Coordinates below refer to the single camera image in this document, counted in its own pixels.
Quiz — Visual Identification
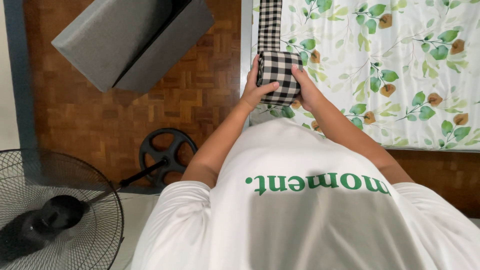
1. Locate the person's left hand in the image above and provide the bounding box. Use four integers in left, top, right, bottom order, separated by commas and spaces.
240, 54, 280, 110

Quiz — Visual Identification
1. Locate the black standing fan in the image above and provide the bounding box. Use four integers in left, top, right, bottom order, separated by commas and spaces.
0, 128, 198, 270

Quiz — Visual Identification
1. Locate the black white checkered cloth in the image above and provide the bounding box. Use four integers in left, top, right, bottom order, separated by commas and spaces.
256, 0, 304, 107

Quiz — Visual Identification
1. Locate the person's right hand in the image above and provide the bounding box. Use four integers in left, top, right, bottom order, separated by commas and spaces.
291, 64, 322, 112

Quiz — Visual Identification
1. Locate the grey upholstered bench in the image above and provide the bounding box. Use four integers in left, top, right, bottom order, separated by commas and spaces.
51, 0, 215, 94

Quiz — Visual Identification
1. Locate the leaf print bed sheet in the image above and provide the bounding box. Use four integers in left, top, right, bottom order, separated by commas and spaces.
249, 0, 480, 152

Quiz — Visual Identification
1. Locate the white printed t-shirt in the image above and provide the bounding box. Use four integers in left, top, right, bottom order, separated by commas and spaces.
130, 118, 480, 270

